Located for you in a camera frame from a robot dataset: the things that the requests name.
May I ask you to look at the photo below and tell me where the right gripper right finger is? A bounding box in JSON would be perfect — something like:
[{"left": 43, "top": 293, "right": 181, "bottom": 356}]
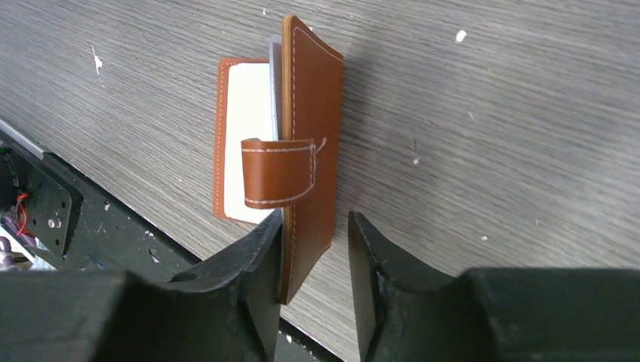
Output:
[{"left": 348, "top": 212, "right": 639, "bottom": 361}]

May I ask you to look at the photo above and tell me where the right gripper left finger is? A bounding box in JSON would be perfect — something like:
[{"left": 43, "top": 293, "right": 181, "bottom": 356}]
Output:
[{"left": 1, "top": 211, "right": 283, "bottom": 361}]

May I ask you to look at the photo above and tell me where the brown leather card holder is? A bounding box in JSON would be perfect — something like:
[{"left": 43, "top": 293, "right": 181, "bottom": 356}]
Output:
[{"left": 213, "top": 15, "right": 344, "bottom": 305}]

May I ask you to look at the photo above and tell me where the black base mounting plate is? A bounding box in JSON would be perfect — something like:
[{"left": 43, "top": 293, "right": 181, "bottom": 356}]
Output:
[{"left": 1, "top": 122, "right": 336, "bottom": 361}]

